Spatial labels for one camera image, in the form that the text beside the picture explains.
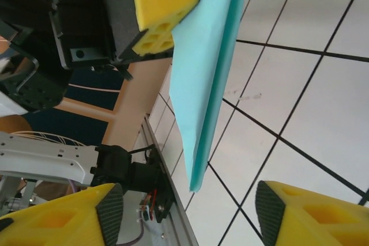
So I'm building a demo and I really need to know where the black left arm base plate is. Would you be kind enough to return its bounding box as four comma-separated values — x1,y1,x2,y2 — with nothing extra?
144,142,177,224

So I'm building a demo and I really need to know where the long aluminium mounting rail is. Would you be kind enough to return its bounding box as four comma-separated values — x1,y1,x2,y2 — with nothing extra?
141,113,199,246

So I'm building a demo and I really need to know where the light blue cloth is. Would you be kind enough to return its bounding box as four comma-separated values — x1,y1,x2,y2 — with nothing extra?
168,0,250,194

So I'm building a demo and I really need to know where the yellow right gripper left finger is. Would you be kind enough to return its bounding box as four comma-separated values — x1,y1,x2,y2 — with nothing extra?
0,183,125,246

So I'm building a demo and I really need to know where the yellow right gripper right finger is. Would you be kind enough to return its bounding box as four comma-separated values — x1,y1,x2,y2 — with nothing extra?
255,180,369,246

